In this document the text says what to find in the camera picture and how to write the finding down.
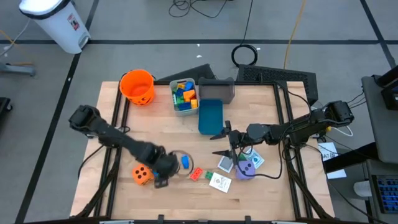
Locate white pedal trash can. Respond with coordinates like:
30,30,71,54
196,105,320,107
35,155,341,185
18,0,91,55

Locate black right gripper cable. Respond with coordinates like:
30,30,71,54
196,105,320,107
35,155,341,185
236,144,283,180

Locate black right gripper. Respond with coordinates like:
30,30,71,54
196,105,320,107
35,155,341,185
210,120,249,169

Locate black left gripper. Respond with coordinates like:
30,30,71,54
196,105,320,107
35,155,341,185
150,151,180,189

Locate black cable bundle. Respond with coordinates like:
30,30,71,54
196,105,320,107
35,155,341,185
169,0,229,19

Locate black desk bar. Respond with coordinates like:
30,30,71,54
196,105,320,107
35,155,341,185
323,142,379,174

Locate white printed paper label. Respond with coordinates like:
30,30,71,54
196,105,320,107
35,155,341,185
317,141,339,162

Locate white paper sheet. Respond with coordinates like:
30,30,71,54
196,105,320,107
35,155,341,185
326,169,347,180

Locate purple foam die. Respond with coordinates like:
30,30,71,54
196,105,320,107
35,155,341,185
235,160,256,181

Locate dark grey translucent bin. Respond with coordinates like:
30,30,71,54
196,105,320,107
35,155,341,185
198,77,236,105

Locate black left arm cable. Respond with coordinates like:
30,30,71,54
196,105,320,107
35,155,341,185
77,144,105,179

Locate light grey plastic bin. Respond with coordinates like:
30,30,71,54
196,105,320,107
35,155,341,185
169,77,200,117

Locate black wedge panel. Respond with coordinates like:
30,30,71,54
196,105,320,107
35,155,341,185
157,63,218,83

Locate black floor object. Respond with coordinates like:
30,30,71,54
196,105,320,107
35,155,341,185
0,97,14,125

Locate orange pumpkin face bucket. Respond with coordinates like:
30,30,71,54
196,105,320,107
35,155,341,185
119,68,155,106

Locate white rounded object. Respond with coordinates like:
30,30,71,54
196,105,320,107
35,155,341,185
353,180,373,198

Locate red orange toy brick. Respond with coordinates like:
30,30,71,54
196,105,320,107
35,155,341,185
190,167,204,182

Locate black coiled cable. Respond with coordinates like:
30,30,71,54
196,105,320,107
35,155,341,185
231,0,259,67

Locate grey side desk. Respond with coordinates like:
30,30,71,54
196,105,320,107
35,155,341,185
361,74,398,165

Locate teal and white card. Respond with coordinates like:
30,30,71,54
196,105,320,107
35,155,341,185
245,148,266,169

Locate white card with print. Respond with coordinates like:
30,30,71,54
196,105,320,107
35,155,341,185
208,172,233,194

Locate black box on desk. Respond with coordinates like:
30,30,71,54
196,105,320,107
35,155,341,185
374,64,398,111

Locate backlit keyboard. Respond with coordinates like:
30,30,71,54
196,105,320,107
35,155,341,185
371,174,398,215

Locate grey stand foot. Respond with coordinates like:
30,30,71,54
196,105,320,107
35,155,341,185
0,62,36,77

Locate yellow hanging cable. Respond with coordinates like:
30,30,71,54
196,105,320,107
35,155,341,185
283,0,308,70

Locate black perforated metal case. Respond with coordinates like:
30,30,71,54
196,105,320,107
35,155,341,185
236,64,319,103

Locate orange foam die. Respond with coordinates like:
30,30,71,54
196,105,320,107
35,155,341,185
132,164,155,186

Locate orange toy block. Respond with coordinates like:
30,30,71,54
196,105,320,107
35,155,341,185
182,89,197,103

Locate white cables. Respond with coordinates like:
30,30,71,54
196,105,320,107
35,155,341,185
310,105,354,138

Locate teal plastic tray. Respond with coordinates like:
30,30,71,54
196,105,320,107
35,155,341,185
198,98,224,136

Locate blue and white card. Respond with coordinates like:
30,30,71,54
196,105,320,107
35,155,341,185
216,155,234,174

